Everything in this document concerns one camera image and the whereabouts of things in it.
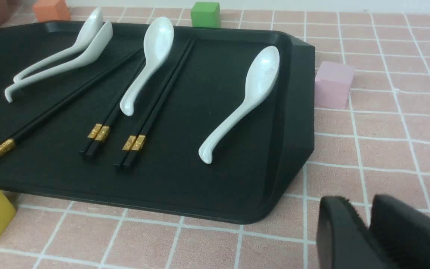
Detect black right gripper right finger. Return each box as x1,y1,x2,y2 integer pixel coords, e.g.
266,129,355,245
369,195,430,269

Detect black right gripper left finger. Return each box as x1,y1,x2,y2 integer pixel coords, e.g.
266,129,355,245
316,196,389,269

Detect pink checkered tablecloth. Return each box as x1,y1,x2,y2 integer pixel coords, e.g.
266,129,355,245
0,10,430,269

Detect pink foam cube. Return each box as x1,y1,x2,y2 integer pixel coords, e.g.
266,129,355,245
314,61,355,109

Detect black plastic tray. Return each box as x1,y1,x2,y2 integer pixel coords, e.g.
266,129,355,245
0,26,315,224

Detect white ceramic spoon rightmost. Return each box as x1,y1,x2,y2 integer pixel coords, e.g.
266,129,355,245
198,46,280,164

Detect white ceramic spoon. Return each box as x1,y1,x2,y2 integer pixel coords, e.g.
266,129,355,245
13,7,103,83
5,21,113,103
198,46,280,164
119,17,174,116

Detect black chopstick gold band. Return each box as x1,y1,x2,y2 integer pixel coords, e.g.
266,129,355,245
0,47,142,141
77,56,145,155
114,38,196,168
78,59,146,159
0,112,54,158
113,38,196,169

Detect green foam cube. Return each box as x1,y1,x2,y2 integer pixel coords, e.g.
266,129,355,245
191,1,221,28

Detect white ceramic spoon middle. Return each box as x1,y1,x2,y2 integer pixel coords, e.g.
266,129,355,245
119,17,174,116

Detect white ceramic spoon front left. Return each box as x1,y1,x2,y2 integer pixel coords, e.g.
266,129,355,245
5,21,113,103

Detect white ceramic spoon back left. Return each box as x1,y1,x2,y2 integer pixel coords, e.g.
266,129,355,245
13,7,103,83

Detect orange foam cube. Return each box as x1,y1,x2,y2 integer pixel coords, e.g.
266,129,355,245
32,0,71,22

